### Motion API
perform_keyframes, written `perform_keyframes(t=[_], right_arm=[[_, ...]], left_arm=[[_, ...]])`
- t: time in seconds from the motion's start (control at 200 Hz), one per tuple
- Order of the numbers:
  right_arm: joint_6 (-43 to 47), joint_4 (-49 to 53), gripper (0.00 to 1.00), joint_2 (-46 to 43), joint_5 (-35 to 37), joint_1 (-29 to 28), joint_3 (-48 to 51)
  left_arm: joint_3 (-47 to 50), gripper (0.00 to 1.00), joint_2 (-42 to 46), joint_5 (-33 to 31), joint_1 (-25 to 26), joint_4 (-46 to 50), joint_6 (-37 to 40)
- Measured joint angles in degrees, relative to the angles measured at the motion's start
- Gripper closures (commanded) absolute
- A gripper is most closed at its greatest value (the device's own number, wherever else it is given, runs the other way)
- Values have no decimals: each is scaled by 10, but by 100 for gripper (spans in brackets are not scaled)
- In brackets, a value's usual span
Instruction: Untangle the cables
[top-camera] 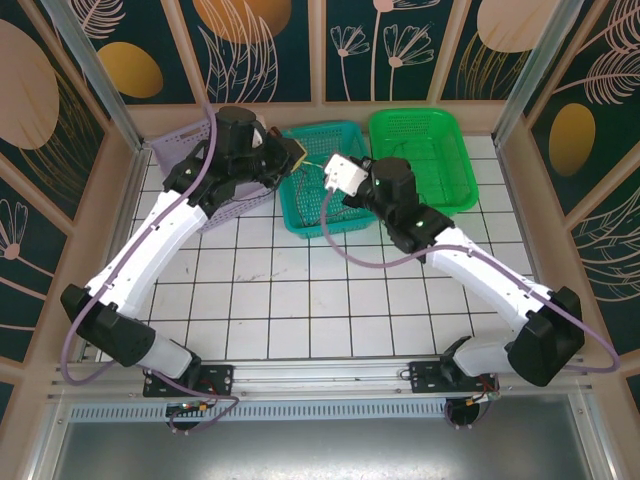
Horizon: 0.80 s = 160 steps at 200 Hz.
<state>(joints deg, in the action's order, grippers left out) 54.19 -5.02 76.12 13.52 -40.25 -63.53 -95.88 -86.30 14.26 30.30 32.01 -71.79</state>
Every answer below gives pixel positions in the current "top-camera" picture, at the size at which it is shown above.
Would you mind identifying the black cable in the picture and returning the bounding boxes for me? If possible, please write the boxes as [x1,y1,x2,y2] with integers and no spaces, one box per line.
[293,168,314,229]
[387,141,426,164]

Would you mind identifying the teal plastic basket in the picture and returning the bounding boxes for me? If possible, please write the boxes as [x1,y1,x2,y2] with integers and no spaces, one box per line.
[270,121,387,240]

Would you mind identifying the lavender plastic basket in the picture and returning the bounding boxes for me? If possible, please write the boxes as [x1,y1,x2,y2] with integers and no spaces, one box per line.
[151,115,275,236]

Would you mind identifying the green plastic basket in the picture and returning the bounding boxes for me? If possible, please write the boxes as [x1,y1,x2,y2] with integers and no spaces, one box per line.
[368,108,479,221]

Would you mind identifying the dark panel with flower outlines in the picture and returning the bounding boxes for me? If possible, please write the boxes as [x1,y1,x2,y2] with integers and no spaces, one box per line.
[0,152,77,369]
[323,0,444,104]

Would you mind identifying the dark panel with orange circle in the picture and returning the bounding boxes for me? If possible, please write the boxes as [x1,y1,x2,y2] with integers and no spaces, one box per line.
[178,0,314,105]

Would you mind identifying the dark panel with yellow oval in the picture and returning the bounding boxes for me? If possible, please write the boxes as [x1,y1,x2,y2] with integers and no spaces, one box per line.
[524,34,640,219]
[52,0,199,106]

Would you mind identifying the dark panel with pink circle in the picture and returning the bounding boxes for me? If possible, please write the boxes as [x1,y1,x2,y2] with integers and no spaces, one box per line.
[438,0,556,101]
[0,0,111,224]

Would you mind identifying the dark panel with leaf outlines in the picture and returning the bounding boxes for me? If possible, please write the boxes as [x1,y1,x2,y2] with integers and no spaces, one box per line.
[567,182,640,359]

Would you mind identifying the grey metal sheet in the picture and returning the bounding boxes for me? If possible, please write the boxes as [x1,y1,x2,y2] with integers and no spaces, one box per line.
[29,417,616,480]

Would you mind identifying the dark panel with pink fern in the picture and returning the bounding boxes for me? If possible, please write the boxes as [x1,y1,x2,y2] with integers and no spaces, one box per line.
[519,0,640,119]

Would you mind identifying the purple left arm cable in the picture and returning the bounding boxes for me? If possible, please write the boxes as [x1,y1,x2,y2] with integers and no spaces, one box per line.
[59,102,240,435]

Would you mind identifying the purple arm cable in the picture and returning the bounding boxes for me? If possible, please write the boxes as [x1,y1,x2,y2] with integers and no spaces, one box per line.
[59,102,240,435]
[320,189,623,431]

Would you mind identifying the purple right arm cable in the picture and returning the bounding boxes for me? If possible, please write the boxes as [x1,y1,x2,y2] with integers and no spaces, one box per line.
[320,189,623,431]

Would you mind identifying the aluminium side rail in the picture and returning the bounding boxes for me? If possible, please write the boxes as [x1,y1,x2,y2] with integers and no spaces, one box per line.
[492,142,569,357]
[47,147,152,401]

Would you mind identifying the aluminium frame post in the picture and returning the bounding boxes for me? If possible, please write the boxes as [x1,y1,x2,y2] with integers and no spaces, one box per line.
[492,0,590,147]
[38,0,152,155]

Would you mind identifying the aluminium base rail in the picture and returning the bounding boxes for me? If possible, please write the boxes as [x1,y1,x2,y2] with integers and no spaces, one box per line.
[49,357,594,401]

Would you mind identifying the slotted grey cable duct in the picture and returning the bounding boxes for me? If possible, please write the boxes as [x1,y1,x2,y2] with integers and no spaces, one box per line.
[67,402,451,424]

